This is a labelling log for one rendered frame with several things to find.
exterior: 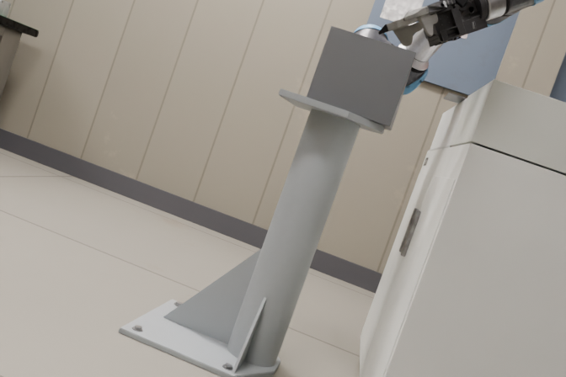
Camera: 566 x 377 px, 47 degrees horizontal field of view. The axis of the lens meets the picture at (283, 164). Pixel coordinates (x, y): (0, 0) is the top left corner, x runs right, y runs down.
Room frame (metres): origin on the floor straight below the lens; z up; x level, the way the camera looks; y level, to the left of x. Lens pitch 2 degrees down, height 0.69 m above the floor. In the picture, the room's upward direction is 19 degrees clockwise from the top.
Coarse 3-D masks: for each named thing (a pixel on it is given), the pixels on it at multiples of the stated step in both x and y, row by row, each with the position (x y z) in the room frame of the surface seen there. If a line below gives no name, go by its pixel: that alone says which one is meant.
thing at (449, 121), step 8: (464, 104) 1.78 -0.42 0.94; (448, 112) 2.14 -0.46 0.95; (456, 112) 1.92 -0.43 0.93; (448, 120) 2.04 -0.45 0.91; (456, 120) 1.84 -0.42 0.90; (440, 128) 2.22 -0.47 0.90; (448, 128) 1.97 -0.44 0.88; (456, 128) 1.78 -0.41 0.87; (440, 136) 2.12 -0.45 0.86; (448, 136) 1.89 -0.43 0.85; (432, 144) 2.29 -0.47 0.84; (440, 144) 2.04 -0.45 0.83; (448, 144) 1.82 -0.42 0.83
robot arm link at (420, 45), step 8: (416, 32) 2.01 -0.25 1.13; (416, 40) 2.00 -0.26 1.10; (424, 40) 1.97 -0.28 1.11; (408, 48) 2.02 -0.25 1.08; (416, 48) 2.00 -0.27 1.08; (424, 48) 1.99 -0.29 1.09; (432, 48) 1.98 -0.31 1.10; (416, 56) 2.01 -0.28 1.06; (424, 56) 2.01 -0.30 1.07; (416, 64) 2.02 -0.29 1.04; (424, 64) 2.04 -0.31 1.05; (416, 72) 2.04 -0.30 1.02; (424, 72) 2.07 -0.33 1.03; (408, 80) 2.06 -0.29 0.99; (416, 80) 2.06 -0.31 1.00; (408, 88) 2.07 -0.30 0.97
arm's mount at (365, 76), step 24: (336, 48) 1.90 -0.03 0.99; (360, 48) 1.88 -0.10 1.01; (384, 48) 1.87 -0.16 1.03; (336, 72) 1.89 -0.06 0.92; (360, 72) 1.88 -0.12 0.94; (384, 72) 1.87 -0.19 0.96; (408, 72) 1.86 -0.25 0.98; (312, 96) 1.90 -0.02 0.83; (336, 96) 1.89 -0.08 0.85; (360, 96) 1.88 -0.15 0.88; (384, 96) 1.86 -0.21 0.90; (384, 120) 1.86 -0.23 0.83
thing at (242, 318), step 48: (288, 96) 1.85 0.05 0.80; (336, 144) 1.91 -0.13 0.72; (288, 192) 1.94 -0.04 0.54; (336, 192) 1.97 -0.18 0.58; (288, 240) 1.91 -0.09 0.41; (240, 288) 2.01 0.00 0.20; (288, 288) 1.91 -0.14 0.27; (144, 336) 1.83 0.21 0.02; (192, 336) 1.97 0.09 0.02; (240, 336) 1.93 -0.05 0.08
